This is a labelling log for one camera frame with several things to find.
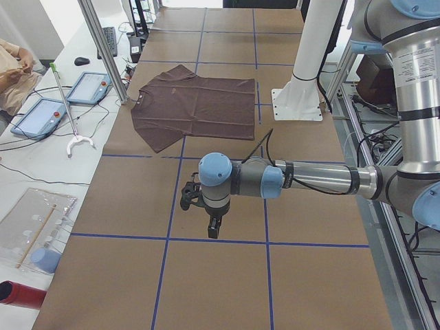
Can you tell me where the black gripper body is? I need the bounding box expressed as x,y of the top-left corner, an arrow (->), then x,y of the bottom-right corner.
206,206 -> 230,230

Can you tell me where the wooden stick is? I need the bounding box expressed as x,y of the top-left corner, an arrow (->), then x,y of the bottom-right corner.
15,203 -> 57,269

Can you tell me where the clear plastic bag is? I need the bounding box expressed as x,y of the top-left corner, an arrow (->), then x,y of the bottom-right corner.
1,188 -> 77,274

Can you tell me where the seated person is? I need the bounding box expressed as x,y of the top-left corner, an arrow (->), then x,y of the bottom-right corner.
1,39 -> 42,116

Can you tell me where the black computer mouse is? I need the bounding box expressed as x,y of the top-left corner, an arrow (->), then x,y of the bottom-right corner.
74,56 -> 90,66

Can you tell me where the black box with label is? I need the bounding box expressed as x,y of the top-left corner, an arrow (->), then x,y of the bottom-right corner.
129,36 -> 142,63

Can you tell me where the near blue teach pendant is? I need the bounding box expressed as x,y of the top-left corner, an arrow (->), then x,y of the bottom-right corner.
10,98 -> 67,140

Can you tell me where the reacher grabber stick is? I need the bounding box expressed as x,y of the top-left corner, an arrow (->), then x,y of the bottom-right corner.
49,62 -> 96,158

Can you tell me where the blue plastic cup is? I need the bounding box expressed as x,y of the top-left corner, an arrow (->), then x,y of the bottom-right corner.
31,247 -> 61,274

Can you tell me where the far blue teach pendant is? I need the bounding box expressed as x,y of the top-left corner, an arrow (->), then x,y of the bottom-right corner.
66,71 -> 111,105

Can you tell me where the black keyboard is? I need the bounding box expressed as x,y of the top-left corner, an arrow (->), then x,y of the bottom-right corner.
102,27 -> 118,57

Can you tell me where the blue teach pendant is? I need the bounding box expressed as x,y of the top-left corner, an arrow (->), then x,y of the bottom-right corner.
66,71 -> 111,105
10,98 -> 67,140

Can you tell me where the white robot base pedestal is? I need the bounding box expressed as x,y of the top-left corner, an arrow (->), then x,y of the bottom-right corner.
272,0 -> 344,122

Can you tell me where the aluminium frame post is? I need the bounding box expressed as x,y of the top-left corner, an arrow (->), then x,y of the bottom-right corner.
78,0 -> 128,105

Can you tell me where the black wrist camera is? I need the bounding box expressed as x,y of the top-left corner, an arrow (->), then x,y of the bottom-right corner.
180,181 -> 204,211

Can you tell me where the red cylinder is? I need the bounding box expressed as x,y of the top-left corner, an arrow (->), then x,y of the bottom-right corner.
1,280 -> 47,309

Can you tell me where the brown t-shirt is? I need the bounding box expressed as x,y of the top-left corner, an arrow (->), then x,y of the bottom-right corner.
131,65 -> 255,153

